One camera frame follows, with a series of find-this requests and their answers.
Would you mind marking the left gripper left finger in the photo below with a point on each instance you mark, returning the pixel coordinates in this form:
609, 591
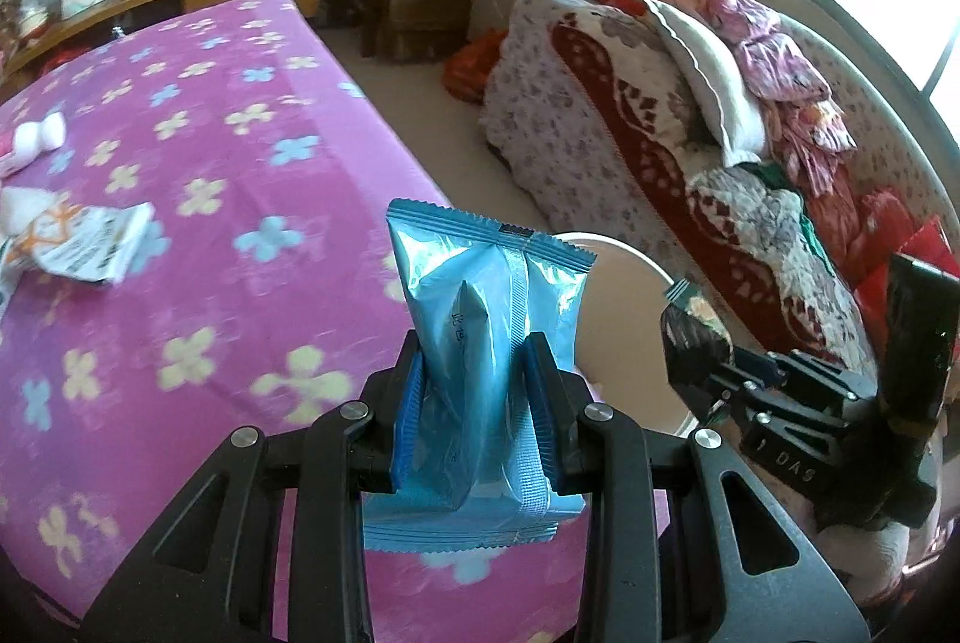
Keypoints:
205, 570

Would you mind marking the pink clothes pile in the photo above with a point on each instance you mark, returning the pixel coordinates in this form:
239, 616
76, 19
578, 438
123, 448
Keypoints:
806, 129

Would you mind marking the blue foil snack packet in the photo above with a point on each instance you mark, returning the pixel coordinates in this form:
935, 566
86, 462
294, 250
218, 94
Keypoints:
469, 472

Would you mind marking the floral covered sofa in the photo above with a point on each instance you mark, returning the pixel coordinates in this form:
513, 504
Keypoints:
598, 124

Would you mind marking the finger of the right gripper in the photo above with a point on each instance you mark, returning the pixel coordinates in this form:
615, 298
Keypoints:
709, 392
758, 366

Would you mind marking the white trash bucket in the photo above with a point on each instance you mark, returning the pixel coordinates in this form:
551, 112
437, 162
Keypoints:
618, 343

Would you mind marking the white pink-label plastic bottle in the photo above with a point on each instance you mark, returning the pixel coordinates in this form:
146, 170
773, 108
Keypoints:
29, 139

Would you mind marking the green white milk carton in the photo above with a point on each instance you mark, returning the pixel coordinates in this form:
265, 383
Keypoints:
10, 275

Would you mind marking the dark snack wrapper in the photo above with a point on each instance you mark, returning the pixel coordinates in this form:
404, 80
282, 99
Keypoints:
692, 332

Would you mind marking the red patterned blanket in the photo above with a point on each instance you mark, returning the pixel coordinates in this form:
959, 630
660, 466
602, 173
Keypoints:
750, 245

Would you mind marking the pink floral tablecloth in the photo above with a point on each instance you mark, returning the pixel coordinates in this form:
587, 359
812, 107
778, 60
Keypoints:
264, 290

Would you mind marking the orange red floor bag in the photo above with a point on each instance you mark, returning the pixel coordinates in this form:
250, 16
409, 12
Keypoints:
466, 74

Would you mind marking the white pillow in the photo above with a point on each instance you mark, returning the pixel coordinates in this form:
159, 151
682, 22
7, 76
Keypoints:
731, 113

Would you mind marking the printed white orange wrapper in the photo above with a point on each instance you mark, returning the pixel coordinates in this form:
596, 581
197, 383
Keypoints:
86, 243

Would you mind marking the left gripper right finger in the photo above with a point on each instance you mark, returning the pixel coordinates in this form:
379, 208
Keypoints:
684, 543

